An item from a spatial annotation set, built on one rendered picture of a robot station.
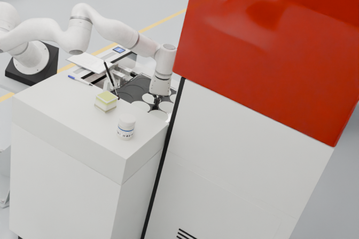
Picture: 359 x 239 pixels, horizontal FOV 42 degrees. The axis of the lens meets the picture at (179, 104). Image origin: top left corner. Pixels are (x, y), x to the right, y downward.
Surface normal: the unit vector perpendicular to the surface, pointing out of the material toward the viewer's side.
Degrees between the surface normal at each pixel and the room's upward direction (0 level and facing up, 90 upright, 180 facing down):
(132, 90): 0
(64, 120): 0
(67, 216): 90
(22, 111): 90
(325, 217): 0
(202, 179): 90
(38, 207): 90
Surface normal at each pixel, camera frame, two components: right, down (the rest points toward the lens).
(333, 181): 0.22, -0.82
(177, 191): -0.48, 0.39
